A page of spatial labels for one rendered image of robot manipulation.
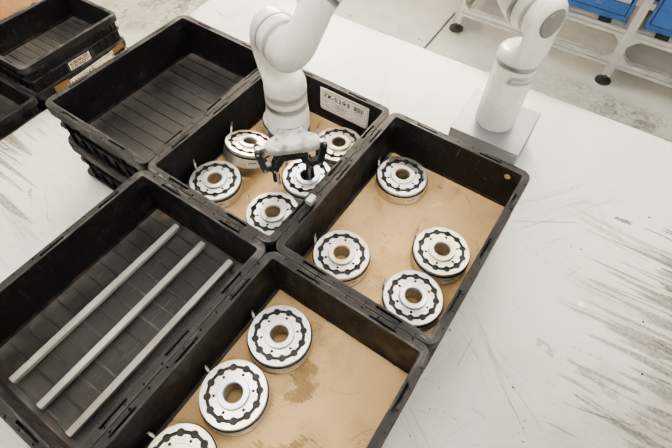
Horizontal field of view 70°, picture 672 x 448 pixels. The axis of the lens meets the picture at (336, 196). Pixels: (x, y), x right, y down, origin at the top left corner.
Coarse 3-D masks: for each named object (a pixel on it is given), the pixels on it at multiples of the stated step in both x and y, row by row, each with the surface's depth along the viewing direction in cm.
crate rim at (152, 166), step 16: (256, 80) 104; (320, 80) 104; (240, 96) 101; (352, 96) 101; (384, 112) 98; (192, 128) 95; (368, 128) 95; (176, 144) 92; (160, 160) 89; (160, 176) 87; (192, 192) 85; (304, 208) 83; (240, 224) 81; (288, 224) 81; (272, 240) 79
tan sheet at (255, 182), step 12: (312, 120) 111; (324, 120) 111; (264, 132) 108; (312, 132) 108; (312, 156) 104; (240, 168) 102; (252, 180) 100; (264, 180) 100; (252, 192) 98; (264, 192) 98; (240, 204) 96; (240, 216) 94; (276, 216) 94
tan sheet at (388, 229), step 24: (360, 192) 98; (432, 192) 99; (456, 192) 99; (360, 216) 95; (384, 216) 95; (408, 216) 95; (432, 216) 95; (456, 216) 95; (480, 216) 95; (384, 240) 91; (408, 240) 92; (480, 240) 92; (384, 264) 88; (408, 264) 88; (360, 288) 85; (456, 288) 86
